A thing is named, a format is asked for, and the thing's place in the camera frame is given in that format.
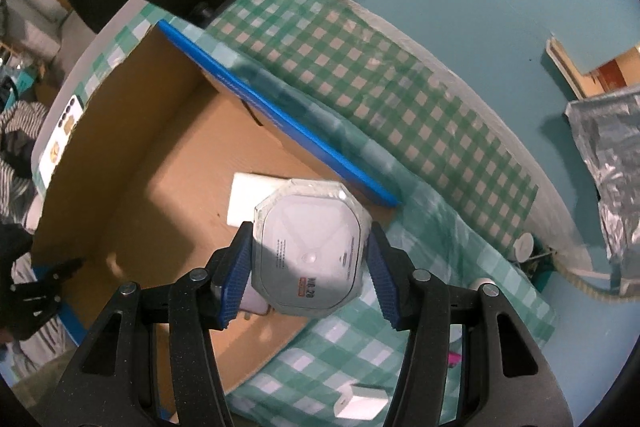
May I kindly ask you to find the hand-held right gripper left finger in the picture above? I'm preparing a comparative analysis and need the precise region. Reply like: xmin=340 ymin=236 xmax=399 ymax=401
xmin=55 ymin=221 xmax=256 ymax=427

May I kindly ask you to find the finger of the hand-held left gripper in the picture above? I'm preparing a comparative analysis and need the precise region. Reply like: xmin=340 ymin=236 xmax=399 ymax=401
xmin=35 ymin=258 xmax=83 ymax=295

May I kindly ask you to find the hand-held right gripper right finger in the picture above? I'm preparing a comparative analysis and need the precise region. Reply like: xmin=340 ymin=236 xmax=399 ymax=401
xmin=367 ymin=222 xmax=576 ymax=427

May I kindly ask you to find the round grey white disc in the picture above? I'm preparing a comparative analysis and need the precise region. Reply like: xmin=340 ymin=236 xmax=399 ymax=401
xmin=239 ymin=289 xmax=272 ymax=317

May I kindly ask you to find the small white box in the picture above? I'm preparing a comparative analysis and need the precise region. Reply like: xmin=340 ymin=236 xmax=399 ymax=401
xmin=227 ymin=173 xmax=293 ymax=229

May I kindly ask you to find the clear octagonal case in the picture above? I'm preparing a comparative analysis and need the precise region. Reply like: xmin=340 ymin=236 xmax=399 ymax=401
xmin=252 ymin=179 xmax=373 ymax=319

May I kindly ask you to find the blue cardboard box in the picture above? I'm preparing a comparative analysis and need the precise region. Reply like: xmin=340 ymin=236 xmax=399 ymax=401
xmin=32 ymin=19 xmax=401 ymax=425

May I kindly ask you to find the white charger adapter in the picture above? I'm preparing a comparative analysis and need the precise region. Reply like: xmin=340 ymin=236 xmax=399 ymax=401
xmin=334 ymin=383 xmax=389 ymax=421

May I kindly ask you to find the plastic-covered green checked tablecloth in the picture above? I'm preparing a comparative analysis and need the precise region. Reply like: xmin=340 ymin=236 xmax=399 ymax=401
xmin=225 ymin=52 xmax=558 ymax=427

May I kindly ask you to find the white cup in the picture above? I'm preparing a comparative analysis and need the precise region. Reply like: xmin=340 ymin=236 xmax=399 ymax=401
xmin=512 ymin=233 xmax=536 ymax=264

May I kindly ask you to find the striped cloth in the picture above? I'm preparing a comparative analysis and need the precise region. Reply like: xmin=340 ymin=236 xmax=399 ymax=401
xmin=0 ymin=99 xmax=51 ymax=228

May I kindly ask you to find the green checked cloth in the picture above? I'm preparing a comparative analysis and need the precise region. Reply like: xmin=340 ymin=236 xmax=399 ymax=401
xmin=207 ymin=0 xmax=541 ymax=253

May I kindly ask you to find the silver curtain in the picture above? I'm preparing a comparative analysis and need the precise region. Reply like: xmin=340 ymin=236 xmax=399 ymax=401
xmin=565 ymin=87 xmax=640 ymax=294

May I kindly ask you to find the window opening with wooden sill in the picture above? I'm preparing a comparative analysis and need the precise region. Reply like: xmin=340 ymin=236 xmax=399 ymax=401
xmin=545 ymin=34 xmax=640 ymax=102

